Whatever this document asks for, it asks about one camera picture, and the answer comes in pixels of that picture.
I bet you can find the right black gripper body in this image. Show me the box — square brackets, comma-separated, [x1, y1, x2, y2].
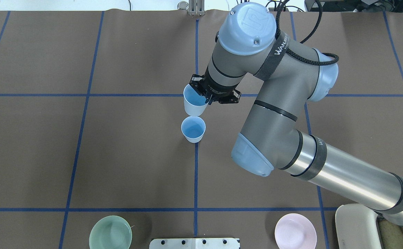
[189, 73, 241, 104]

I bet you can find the blue cup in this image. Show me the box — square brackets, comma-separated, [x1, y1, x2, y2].
[183, 84, 208, 117]
[181, 116, 206, 143]

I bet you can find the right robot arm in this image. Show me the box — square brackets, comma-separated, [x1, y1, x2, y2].
[189, 2, 403, 227]

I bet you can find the pink bowl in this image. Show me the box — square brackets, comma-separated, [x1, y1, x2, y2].
[274, 213, 317, 249]

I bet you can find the green bowl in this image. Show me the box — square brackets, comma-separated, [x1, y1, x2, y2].
[89, 215, 133, 249]

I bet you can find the cream toaster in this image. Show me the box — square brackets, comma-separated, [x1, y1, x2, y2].
[335, 204, 403, 249]

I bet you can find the toast slice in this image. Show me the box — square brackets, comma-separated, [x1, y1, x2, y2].
[378, 219, 403, 249]

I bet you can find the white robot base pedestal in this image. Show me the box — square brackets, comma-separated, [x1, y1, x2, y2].
[149, 238, 241, 249]

